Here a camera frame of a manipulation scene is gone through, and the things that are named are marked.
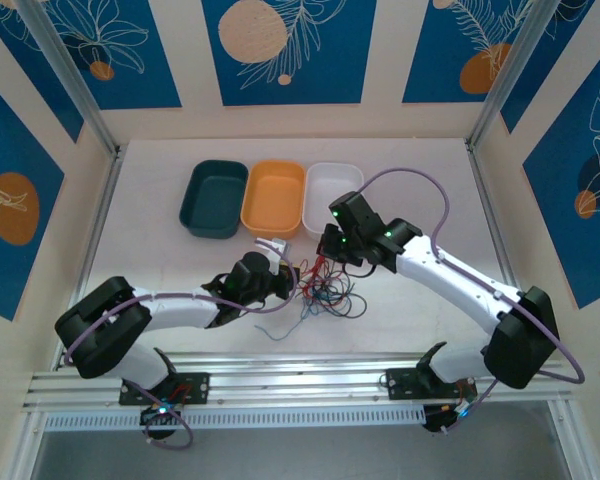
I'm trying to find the white slotted cable duct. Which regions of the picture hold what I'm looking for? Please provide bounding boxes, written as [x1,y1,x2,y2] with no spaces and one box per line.
[43,403,427,432]

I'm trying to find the white plastic bin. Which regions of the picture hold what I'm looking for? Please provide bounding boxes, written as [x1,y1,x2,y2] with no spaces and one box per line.
[302,161,365,242]

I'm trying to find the blue poster orange oval plant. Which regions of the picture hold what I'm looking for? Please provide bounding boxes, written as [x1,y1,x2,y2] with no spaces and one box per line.
[0,72,66,322]

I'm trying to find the aluminium corner post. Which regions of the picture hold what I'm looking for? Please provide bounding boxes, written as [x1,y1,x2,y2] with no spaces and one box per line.
[17,0,121,157]
[469,0,554,151]

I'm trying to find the blue poster small orange dot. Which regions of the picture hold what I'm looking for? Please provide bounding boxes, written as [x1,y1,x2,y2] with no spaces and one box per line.
[29,0,184,111]

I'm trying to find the thin dark blue cable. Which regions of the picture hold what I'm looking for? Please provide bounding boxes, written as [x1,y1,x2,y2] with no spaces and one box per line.
[303,277,362,321]

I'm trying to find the black controller board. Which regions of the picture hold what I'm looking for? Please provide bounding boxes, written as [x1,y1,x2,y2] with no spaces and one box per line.
[139,399,184,442]
[422,397,479,437]

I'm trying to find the blue poster strip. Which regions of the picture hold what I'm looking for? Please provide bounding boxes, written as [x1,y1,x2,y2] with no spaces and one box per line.
[499,0,597,135]
[0,0,85,145]

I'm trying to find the blue poster cream circle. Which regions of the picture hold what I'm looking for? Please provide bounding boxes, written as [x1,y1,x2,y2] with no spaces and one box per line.
[202,0,379,107]

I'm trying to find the aluminium side rail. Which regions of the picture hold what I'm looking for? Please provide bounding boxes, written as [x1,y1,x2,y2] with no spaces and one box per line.
[52,144,127,371]
[464,139,539,346]

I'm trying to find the dark green plastic bin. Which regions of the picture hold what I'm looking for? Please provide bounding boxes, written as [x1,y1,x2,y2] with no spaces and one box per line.
[178,158,249,240]

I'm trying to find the blue poster dark circle leaf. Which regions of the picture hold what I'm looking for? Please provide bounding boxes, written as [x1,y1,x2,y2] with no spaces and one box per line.
[522,47,600,310]

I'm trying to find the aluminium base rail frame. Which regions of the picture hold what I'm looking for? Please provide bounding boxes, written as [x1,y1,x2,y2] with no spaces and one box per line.
[22,351,579,412]

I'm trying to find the orange plastic bin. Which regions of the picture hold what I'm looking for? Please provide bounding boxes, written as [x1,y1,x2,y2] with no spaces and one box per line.
[239,158,307,240]

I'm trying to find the blue poster orange circle fern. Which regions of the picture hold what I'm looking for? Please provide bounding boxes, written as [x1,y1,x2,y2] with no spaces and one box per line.
[402,0,549,105]

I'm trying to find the thin light blue cable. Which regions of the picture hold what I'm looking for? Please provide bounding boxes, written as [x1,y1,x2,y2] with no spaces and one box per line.
[255,299,311,340]

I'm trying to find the thin black gripper wire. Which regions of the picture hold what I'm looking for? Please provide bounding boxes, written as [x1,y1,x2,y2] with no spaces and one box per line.
[340,263,377,279]

